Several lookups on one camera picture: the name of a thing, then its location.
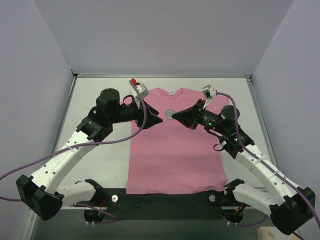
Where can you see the round green brooch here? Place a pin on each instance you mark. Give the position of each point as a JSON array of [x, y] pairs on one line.
[[169, 114]]

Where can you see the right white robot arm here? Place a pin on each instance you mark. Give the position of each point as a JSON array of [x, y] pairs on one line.
[[287, 204]]

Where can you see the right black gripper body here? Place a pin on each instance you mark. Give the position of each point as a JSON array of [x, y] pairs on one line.
[[196, 115]]

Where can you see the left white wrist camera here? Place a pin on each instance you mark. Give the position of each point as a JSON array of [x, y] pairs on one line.
[[138, 90]]

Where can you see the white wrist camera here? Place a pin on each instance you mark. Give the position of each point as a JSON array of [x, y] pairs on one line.
[[209, 94], [138, 90]]

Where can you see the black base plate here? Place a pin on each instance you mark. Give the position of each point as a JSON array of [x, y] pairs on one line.
[[117, 203]]

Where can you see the pink t-shirt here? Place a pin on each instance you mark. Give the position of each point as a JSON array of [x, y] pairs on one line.
[[169, 158]]

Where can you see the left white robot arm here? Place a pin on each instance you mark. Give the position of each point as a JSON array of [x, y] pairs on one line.
[[42, 190]]

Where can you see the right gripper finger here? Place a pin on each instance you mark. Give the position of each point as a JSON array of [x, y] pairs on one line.
[[189, 123], [188, 115]]

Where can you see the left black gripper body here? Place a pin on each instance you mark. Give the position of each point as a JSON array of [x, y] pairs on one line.
[[144, 112]]

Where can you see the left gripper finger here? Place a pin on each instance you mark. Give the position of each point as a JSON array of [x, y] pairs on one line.
[[148, 111], [151, 120]]

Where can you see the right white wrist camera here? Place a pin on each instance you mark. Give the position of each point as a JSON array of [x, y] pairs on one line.
[[209, 94]]

